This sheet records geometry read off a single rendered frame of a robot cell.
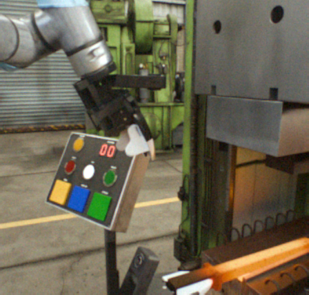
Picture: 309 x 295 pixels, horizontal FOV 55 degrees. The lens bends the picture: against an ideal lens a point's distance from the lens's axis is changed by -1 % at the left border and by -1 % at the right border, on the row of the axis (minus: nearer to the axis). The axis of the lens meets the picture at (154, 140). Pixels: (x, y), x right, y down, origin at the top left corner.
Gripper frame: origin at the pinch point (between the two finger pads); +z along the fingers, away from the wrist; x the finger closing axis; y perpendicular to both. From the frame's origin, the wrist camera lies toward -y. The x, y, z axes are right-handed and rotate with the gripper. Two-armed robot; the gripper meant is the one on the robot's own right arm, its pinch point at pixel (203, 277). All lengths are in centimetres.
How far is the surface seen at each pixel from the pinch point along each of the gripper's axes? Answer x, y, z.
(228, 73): -5.5, -39.6, 7.9
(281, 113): 7.7, -32.9, 8.1
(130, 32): -471, -125, 190
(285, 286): 7.5, 2.3, 14.9
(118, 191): -40.5, -4.5, -1.8
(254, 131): 2.1, -28.9, 8.2
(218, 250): -10.6, 3.4, 12.8
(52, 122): -789, 73, 103
